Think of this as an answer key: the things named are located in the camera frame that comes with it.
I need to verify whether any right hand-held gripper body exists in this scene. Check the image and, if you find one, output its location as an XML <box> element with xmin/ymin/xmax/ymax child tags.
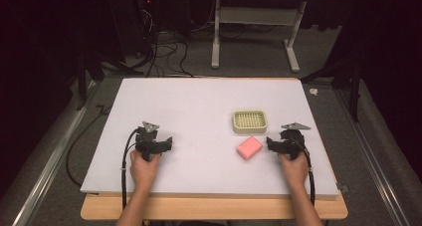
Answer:
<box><xmin>275</xmin><ymin>121</ymin><xmax>313</xmax><ymax>161</ymax></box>

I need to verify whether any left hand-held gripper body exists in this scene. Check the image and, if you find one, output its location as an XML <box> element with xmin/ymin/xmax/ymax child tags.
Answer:
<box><xmin>134</xmin><ymin>120</ymin><xmax>167</xmax><ymax>162</ymax></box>

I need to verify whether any pink soap bar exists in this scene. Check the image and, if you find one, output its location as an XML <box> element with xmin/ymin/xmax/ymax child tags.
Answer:
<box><xmin>236</xmin><ymin>135</ymin><xmax>264</xmax><ymax>161</ymax></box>

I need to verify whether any cream soap dish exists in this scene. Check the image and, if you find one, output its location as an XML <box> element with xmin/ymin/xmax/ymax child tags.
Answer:
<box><xmin>231</xmin><ymin>109</ymin><xmax>269</xmax><ymax>135</ymax></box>

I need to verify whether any person's left hand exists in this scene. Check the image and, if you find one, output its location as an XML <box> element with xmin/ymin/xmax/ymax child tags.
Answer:
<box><xmin>129</xmin><ymin>148</ymin><xmax>162</xmax><ymax>188</ymax></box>

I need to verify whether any person's right hand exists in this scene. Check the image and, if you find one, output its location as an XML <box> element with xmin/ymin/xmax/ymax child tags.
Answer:
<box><xmin>278</xmin><ymin>150</ymin><xmax>310</xmax><ymax>189</ymax></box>

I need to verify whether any white foam board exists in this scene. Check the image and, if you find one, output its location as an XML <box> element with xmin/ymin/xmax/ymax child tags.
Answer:
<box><xmin>80</xmin><ymin>77</ymin><xmax>339</xmax><ymax>201</ymax></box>

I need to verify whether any wooden table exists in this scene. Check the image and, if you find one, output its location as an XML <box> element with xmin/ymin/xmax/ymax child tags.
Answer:
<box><xmin>80</xmin><ymin>75</ymin><xmax>349</xmax><ymax>221</ymax></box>

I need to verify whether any black metal stand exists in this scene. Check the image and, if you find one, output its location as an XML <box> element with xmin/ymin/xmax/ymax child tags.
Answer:
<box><xmin>299</xmin><ymin>57</ymin><xmax>363</xmax><ymax>123</ymax></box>
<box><xmin>75</xmin><ymin>48</ymin><xmax>145</xmax><ymax>112</ymax></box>

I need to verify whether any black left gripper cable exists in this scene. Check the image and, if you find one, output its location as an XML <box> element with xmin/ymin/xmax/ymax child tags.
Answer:
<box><xmin>120</xmin><ymin>127</ymin><xmax>140</xmax><ymax>211</ymax></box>

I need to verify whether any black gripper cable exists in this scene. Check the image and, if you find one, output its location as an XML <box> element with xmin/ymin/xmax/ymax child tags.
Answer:
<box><xmin>296</xmin><ymin>139</ymin><xmax>317</xmax><ymax>207</ymax></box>
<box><xmin>120</xmin><ymin>127</ymin><xmax>140</xmax><ymax>211</ymax></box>

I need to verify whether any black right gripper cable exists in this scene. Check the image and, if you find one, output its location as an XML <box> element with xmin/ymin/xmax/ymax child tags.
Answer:
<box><xmin>296</xmin><ymin>139</ymin><xmax>317</xmax><ymax>207</ymax></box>

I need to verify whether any black floor cable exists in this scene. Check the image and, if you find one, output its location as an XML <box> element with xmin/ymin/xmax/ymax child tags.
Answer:
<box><xmin>65</xmin><ymin>104</ymin><xmax>112</xmax><ymax>188</ymax></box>

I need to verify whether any aluminium floor rail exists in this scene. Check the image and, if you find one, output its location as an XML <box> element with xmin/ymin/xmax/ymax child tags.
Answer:
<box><xmin>333</xmin><ymin>88</ymin><xmax>412</xmax><ymax>226</ymax></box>
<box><xmin>11</xmin><ymin>81</ymin><xmax>102</xmax><ymax>226</ymax></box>

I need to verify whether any tangle of black floor cables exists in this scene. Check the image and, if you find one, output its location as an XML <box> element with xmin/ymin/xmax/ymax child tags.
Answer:
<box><xmin>133</xmin><ymin>6</ymin><xmax>196</xmax><ymax>79</ymax></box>

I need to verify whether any white desk frame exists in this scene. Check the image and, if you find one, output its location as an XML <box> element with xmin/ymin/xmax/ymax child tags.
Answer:
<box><xmin>210</xmin><ymin>0</ymin><xmax>309</xmax><ymax>74</ymax></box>

